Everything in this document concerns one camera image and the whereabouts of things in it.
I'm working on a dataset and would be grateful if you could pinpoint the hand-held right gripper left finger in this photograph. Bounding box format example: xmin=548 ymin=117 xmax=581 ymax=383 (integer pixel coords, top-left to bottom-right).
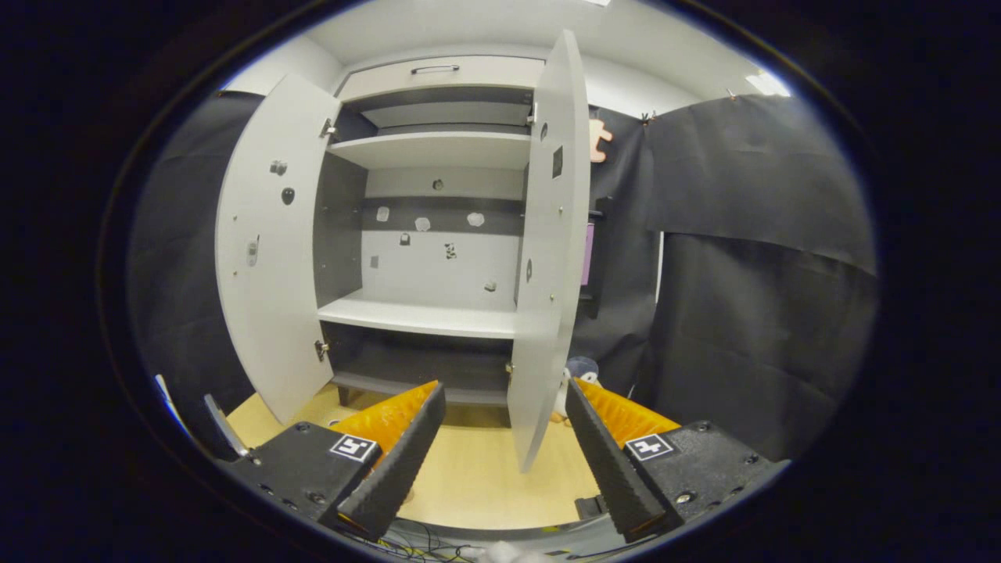
xmin=219 ymin=381 xmax=447 ymax=542

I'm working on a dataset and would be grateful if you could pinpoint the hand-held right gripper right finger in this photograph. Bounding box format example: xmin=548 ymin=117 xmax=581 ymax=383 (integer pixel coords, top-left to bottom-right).
xmin=565 ymin=378 xmax=791 ymax=544

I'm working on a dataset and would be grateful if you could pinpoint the white cabinet door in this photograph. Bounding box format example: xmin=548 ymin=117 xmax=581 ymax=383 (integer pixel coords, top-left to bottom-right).
xmin=507 ymin=30 xmax=591 ymax=474
xmin=215 ymin=74 xmax=341 ymax=423

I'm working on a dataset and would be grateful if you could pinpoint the white cabinet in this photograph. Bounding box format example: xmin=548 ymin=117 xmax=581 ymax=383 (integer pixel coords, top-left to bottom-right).
xmin=313 ymin=55 xmax=548 ymax=407

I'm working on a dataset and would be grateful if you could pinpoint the white cabinet drawer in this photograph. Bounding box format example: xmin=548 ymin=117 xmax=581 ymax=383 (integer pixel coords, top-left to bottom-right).
xmin=338 ymin=55 xmax=546 ymax=102

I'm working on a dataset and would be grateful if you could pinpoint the penguin plush toy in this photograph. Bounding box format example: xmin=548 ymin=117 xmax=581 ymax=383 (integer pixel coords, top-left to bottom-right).
xmin=551 ymin=356 xmax=601 ymax=427

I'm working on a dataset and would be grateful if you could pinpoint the white fluffy object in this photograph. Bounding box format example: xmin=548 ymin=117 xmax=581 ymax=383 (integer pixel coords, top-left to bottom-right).
xmin=469 ymin=541 xmax=552 ymax=563

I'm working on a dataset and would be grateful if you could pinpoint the black backdrop cloth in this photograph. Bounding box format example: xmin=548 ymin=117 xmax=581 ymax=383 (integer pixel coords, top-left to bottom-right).
xmin=125 ymin=90 xmax=263 ymax=462
xmin=569 ymin=94 xmax=881 ymax=462

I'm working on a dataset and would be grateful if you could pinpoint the white curved bar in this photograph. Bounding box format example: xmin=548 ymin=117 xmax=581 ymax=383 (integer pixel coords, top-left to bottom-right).
xmin=205 ymin=393 xmax=251 ymax=458

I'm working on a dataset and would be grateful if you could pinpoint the long ceiling light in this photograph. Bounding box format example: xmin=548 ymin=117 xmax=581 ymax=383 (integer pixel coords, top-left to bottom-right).
xmin=747 ymin=70 xmax=791 ymax=99

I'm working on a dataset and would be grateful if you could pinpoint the bundle of cables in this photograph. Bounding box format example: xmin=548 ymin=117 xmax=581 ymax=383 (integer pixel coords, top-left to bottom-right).
xmin=356 ymin=520 xmax=478 ymax=562

